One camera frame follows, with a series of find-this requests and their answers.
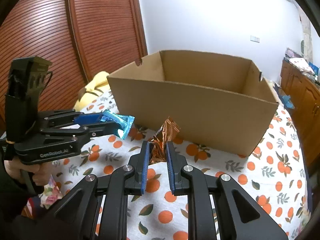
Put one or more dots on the blue paper item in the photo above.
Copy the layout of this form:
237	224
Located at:
286	101

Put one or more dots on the folded floral cloth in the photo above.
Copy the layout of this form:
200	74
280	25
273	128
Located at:
302	65

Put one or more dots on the brown cardboard box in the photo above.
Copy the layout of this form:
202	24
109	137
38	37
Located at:
217	100

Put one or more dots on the orange print tablecloth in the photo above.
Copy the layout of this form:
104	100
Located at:
273	175

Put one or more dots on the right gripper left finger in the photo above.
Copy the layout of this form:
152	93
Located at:
96	208

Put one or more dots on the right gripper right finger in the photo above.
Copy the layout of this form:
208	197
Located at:
218	207

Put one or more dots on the floral beige curtain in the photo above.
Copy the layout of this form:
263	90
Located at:
307	44

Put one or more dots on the yellow plush toy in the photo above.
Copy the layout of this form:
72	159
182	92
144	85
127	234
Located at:
92	91

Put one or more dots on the brown louvered wardrobe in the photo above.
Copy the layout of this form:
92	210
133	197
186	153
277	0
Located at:
79	37

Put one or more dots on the teal blue snack wrapper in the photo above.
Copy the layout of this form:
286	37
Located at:
124	121

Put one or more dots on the wooden sideboard cabinet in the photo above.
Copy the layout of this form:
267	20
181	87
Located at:
304	95

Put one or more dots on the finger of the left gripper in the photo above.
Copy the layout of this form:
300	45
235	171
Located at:
88	119
101	129

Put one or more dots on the white wall switch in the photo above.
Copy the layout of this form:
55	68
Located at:
254	39

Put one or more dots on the copper foil snack wrapper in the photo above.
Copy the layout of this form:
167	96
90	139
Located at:
166	133

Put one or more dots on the person's left hand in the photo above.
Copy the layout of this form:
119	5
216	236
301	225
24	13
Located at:
41	172

